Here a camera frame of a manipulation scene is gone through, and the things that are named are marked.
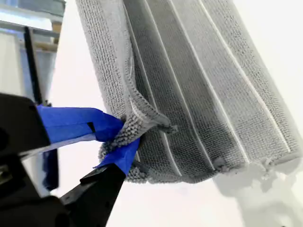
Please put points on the grey striped towel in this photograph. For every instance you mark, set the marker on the grey striped towel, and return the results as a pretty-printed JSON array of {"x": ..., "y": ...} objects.
[{"x": 189, "y": 89}]

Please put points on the thin black bar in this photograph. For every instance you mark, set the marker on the thin black bar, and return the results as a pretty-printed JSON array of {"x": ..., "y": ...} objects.
[{"x": 33, "y": 66}]

